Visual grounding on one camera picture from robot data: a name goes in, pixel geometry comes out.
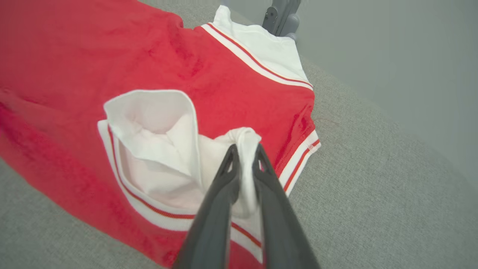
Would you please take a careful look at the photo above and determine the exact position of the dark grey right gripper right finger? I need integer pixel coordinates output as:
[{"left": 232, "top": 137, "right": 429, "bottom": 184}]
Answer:
[{"left": 252, "top": 143, "right": 322, "bottom": 269}]

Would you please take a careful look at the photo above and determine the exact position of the grey metal post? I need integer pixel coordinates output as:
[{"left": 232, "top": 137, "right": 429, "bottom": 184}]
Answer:
[{"left": 261, "top": 0, "right": 301, "bottom": 36}]

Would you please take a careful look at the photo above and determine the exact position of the grey fabric sofa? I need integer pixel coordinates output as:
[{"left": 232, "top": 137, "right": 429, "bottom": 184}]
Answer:
[{"left": 0, "top": 0, "right": 478, "bottom": 269}]

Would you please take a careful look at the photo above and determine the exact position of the grey round tube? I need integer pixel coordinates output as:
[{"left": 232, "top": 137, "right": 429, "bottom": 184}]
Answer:
[{"left": 285, "top": 13, "right": 301, "bottom": 41}]

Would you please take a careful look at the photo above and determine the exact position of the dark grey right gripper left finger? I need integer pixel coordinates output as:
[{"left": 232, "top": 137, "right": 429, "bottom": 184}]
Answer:
[{"left": 172, "top": 144, "right": 241, "bottom": 269}]

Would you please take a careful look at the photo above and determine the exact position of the red Bulls jersey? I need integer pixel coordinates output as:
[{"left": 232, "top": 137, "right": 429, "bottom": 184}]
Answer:
[{"left": 0, "top": 0, "right": 322, "bottom": 269}]

